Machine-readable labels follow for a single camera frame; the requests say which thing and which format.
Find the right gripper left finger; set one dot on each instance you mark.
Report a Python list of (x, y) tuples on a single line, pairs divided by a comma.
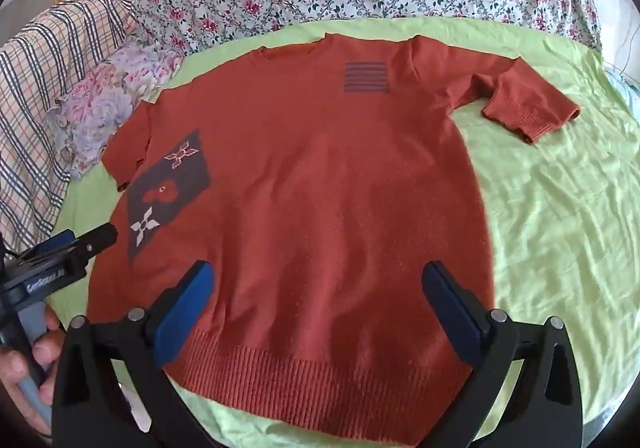
[(89, 409)]

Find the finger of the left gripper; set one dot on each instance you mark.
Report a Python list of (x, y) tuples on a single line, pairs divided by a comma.
[(97, 240)]

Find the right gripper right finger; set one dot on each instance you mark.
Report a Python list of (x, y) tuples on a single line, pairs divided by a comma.
[(545, 406)]

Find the rust red knit sweater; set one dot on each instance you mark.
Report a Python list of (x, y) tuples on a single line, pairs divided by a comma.
[(317, 180)]

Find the purple floral pillow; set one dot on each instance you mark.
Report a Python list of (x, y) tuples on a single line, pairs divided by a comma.
[(83, 120)]

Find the plaid checked blanket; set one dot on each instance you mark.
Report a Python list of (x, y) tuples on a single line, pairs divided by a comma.
[(41, 63)]

